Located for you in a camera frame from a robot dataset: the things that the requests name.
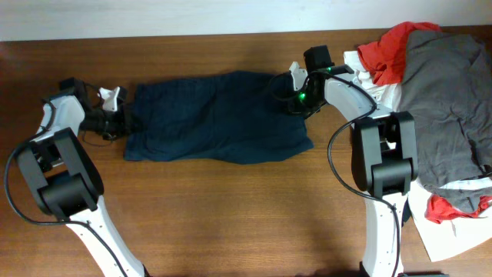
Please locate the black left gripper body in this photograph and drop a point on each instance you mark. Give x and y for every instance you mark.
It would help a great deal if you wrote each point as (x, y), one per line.
(108, 123)

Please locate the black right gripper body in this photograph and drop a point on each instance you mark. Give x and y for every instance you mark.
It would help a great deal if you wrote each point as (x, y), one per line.
(300, 101)

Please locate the dark blue shorts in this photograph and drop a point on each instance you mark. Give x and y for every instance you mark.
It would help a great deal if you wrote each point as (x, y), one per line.
(232, 117)

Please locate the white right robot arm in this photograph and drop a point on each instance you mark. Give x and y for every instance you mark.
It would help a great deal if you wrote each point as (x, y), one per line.
(383, 161)

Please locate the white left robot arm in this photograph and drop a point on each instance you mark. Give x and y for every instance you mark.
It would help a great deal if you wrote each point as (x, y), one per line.
(65, 184)

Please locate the red garment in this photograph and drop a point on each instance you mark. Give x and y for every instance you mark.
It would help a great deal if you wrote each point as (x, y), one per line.
(385, 58)

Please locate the grey garment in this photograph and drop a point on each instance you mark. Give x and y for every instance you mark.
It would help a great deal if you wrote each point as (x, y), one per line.
(447, 89)

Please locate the white garment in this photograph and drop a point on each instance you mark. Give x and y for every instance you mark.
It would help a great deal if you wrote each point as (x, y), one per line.
(450, 237)

